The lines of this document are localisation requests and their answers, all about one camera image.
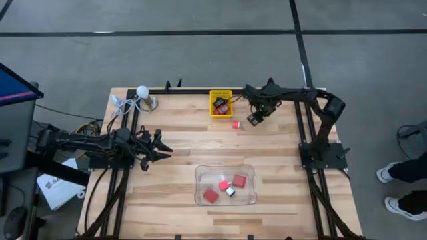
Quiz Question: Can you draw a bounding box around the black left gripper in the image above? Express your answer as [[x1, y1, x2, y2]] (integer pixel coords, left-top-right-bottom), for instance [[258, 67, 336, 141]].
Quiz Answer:
[[131, 128, 174, 173]]

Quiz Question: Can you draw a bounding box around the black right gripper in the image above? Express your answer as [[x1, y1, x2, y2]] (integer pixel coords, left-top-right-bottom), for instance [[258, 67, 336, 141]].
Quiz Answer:
[[247, 89, 283, 127]]

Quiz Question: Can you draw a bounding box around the red square block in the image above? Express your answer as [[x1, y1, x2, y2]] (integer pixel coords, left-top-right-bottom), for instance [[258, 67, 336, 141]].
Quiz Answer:
[[203, 187, 220, 204], [232, 174, 248, 189]]

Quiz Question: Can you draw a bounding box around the red item in basket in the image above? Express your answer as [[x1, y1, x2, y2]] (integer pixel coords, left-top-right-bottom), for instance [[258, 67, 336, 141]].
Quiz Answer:
[[213, 104, 231, 116]]

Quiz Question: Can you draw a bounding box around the yellow plastic basket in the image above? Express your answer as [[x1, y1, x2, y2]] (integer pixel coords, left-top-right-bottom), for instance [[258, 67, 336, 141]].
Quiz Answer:
[[209, 89, 234, 119]]

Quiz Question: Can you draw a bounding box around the clear plastic bin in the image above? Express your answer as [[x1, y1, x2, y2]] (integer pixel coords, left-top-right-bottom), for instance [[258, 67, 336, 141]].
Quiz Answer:
[[194, 163, 258, 207]]

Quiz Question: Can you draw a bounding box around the white bulb brass lamp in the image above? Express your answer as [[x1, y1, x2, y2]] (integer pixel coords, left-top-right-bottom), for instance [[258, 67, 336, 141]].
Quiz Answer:
[[135, 85, 159, 112]]

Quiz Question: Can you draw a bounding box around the black support beam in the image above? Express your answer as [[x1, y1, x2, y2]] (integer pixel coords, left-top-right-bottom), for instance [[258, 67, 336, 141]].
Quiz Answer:
[[25, 149, 91, 187]]

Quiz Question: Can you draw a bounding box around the white printed paper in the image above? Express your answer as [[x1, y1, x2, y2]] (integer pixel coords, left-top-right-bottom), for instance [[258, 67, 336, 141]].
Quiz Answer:
[[36, 158, 87, 211]]

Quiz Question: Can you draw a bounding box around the computer monitor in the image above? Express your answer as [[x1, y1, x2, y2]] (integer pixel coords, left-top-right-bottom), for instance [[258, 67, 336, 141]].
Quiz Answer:
[[0, 62, 45, 107]]

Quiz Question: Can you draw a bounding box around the black computer mouse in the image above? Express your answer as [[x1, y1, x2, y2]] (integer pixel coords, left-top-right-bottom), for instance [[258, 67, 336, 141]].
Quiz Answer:
[[3, 205, 29, 239]]

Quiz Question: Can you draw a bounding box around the person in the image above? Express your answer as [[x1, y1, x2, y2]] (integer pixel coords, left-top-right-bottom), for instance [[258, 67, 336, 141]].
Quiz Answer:
[[376, 156, 427, 221]]

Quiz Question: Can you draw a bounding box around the black aluminium table frame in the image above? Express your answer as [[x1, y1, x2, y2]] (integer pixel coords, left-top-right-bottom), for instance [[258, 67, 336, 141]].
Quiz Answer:
[[78, 78, 364, 240]]

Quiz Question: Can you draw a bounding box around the white lamp cable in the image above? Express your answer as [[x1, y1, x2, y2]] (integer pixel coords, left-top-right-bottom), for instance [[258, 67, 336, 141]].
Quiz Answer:
[[110, 95, 143, 119]]

